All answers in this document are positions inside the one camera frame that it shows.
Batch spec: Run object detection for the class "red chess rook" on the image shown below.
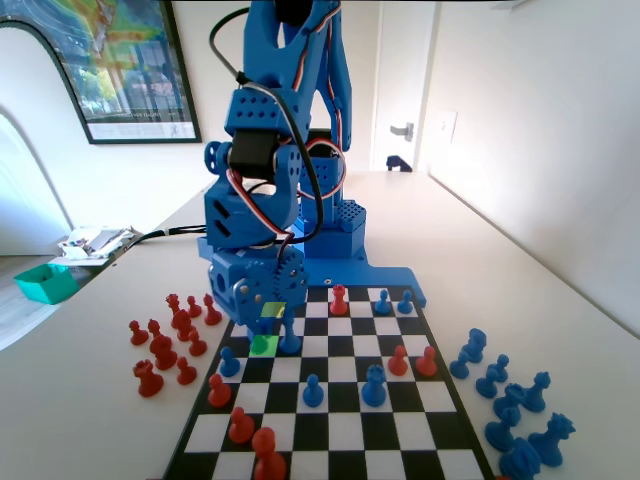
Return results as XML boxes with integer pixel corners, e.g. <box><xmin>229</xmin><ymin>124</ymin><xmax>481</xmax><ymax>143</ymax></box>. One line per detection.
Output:
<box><xmin>328</xmin><ymin>283</ymin><xmax>350</xmax><ymax>317</ymax></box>
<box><xmin>131</xmin><ymin>359</ymin><xmax>165</xmax><ymax>399</ymax></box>

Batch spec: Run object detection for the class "blue chess king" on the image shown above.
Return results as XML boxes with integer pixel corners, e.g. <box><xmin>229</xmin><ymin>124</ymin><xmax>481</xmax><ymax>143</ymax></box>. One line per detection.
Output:
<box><xmin>278</xmin><ymin>314</ymin><xmax>302</xmax><ymax>357</ymax></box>

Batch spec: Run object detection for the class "black white chessboard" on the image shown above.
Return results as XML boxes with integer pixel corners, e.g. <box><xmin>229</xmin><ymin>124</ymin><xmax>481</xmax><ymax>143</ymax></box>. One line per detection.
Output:
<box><xmin>159</xmin><ymin>285</ymin><xmax>501</xmax><ymax>480</ymax></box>

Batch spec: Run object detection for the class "white paper pile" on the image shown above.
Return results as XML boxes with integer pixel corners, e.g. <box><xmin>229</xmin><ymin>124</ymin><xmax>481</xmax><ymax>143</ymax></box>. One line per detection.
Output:
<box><xmin>47</xmin><ymin>224</ymin><xmax>144</xmax><ymax>269</ymax></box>

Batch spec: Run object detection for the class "black framed map poster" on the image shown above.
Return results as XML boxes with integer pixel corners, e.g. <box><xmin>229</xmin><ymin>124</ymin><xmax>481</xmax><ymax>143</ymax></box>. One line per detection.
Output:
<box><xmin>0</xmin><ymin>0</ymin><xmax>203</xmax><ymax>146</ymax></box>

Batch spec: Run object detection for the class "teal plastic bin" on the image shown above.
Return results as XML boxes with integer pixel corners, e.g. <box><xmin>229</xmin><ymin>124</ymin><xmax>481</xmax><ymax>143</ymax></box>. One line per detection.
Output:
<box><xmin>12</xmin><ymin>263</ymin><xmax>80</xmax><ymax>305</ymax></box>

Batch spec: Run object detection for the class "white door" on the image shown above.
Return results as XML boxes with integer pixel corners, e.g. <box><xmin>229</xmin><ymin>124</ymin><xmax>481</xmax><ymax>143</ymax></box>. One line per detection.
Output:
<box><xmin>372</xmin><ymin>0</ymin><xmax>434</xmax><ymax>172</ymax></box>

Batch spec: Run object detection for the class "white arched panel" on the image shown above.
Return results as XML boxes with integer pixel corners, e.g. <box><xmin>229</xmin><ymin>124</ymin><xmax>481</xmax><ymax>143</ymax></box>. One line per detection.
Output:
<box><xmin>0</xmin><ymin>104</ymin><xmax>74</xmax><ymax>259</ymax></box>

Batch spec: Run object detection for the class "red white servo wire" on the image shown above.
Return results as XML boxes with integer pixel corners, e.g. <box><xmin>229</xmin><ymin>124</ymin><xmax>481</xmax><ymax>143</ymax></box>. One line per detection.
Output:
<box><xmin>224</xmin><ymin>169</ymin><xmax>297</xmax><ymax>251</ymax></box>

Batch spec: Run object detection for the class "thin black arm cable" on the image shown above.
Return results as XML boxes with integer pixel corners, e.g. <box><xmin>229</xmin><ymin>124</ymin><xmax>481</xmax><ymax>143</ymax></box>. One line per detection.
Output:
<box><xmin>209</xmin><ymin>7</ymin><xmax>322</xmax><ymax>246</ymax></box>

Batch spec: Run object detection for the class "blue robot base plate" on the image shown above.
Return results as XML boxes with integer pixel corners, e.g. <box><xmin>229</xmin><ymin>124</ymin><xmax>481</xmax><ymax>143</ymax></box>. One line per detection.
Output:
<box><xmin>299</xmin><ymin>247</ymin><xmax>430</xmax><ymax>309</ymax></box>

